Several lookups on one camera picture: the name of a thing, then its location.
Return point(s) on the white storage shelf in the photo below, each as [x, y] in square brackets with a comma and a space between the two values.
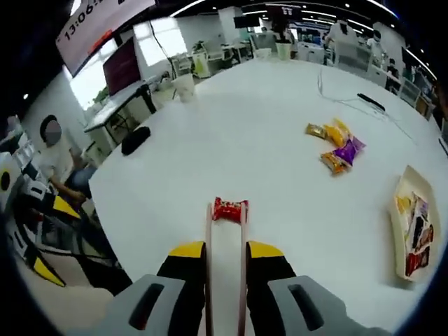
[21, 147]

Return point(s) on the dark computer monitor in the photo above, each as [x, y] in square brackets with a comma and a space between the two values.
[122, 66]

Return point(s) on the large display screen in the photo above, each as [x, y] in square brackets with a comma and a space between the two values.
[105, 21]

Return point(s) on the plain white cup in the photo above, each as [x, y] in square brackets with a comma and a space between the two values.
[264, 53]

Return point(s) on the cream hexagonal container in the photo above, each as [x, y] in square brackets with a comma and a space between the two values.
[399, 245]

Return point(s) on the small black food snack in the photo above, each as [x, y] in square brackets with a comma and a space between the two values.
[416, 231]

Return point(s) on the gold food packet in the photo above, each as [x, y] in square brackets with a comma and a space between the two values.
[315, 130]
[336, 162]

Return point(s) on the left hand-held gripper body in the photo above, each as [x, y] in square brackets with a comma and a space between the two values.
[12, 162]

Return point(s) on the black slim device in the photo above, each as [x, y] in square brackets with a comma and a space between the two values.
[370, 100]

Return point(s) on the black monitor on tripod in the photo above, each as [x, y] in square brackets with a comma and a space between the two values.
[245, 21]

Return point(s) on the dark red food bar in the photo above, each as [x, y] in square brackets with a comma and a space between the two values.
[418, 262]

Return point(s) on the black oval pouch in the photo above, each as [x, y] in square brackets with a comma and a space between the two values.
[136, 140]

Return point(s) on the purple food packet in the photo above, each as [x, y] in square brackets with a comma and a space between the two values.
[350, 150]
[421, 208]

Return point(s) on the patterned white paper cup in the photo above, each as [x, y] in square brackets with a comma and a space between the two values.
[183, 87]

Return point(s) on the tall lidded drink cup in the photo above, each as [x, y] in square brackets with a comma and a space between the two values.
[283, 52]

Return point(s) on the yellow food packet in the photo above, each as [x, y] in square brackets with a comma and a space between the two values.
[405, 204]
[337, 133]

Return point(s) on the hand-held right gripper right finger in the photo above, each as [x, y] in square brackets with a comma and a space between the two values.
[271, 290]

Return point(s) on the small side desk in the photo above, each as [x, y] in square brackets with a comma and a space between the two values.
[115, 108]

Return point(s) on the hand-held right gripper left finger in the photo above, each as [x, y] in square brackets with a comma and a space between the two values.
[180, 294]

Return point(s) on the potted plant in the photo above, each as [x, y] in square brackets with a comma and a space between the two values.
[200, 46]

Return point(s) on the small red food candy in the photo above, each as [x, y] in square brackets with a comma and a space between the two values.
[229, 209]

